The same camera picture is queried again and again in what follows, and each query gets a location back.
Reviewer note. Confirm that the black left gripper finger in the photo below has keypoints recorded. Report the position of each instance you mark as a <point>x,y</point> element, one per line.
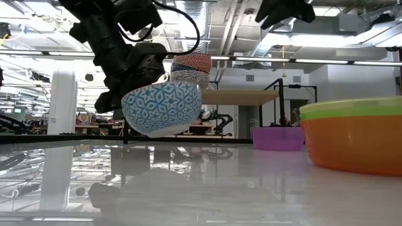
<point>108,102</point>

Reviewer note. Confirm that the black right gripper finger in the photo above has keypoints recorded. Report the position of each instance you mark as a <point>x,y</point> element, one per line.
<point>270,11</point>
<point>279,20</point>

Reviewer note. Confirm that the orange blue-star ceramic bowl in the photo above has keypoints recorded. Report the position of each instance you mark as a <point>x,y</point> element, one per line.
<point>160,110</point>

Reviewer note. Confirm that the blue-striped red-wave ceramic bowl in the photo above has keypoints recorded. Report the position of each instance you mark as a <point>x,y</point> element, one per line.
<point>194,61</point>

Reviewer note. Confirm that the green plastic bowl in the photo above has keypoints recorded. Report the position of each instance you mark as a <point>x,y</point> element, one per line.
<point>351,110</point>

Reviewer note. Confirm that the purple plastic bowl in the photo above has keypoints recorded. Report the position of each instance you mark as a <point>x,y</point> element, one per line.
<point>276,138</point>

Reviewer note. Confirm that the background black robot arm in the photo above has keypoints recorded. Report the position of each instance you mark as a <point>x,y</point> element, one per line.
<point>223,120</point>

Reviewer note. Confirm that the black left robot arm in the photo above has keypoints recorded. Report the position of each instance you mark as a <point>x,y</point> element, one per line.
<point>94,31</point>

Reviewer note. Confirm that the white round column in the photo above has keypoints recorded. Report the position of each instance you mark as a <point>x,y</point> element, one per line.
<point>63,103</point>

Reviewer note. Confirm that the yellow hanging pendant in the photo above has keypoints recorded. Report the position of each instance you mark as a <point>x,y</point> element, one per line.
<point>283,74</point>

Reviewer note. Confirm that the black metal stand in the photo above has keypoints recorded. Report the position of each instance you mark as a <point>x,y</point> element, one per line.
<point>295,86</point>

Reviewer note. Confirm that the orange plastic bowl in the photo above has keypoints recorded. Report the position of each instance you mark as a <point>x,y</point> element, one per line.
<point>351,144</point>

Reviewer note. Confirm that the black metal rig frame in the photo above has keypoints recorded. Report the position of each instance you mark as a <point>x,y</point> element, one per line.
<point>267,57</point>

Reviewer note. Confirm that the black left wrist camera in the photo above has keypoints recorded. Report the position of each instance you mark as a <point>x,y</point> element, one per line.
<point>138,15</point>

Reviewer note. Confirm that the wooden shelf with black frame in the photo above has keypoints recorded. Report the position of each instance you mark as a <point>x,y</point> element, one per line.
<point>238,97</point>

